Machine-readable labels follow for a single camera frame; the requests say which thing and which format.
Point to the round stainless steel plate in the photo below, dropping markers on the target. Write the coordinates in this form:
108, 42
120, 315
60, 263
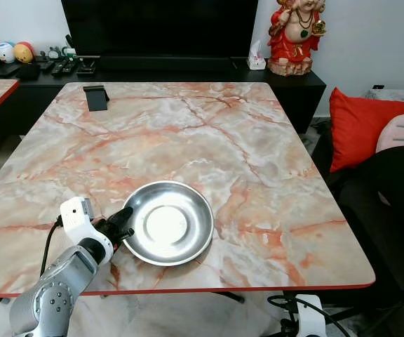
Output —
167, 222

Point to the black television console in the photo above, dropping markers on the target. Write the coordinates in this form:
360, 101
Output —
297, 95

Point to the black phone stand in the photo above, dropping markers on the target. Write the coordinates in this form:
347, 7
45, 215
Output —
95, 97

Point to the yellow and red plush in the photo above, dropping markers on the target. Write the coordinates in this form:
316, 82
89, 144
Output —
24, 50

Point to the red cushion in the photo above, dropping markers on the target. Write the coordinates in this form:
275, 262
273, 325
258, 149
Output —
356, 126

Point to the grey side table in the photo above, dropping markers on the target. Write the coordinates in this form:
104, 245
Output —
398, 95

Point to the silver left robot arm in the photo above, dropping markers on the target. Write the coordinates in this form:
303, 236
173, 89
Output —
55, 288

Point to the red laughing buddha statue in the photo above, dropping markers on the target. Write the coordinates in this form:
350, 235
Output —
297, 35

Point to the black pouch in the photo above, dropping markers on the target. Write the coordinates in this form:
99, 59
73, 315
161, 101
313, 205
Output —
28, 71

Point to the black table leg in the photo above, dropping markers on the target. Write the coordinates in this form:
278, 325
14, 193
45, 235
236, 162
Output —
229, 296

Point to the white and blue plush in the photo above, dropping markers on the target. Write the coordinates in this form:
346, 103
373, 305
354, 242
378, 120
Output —
5, 51

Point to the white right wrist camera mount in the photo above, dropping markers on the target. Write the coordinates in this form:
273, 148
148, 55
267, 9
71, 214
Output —
308, 316

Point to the white tissue box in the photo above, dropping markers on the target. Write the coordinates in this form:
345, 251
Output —
256, 59

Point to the black sofa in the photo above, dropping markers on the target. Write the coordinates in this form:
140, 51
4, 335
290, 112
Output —
388, 217

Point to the black flat screen television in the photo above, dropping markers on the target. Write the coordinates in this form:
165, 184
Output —
160, 28

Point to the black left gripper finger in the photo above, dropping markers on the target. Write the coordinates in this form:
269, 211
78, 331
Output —
123, 215
123, 234

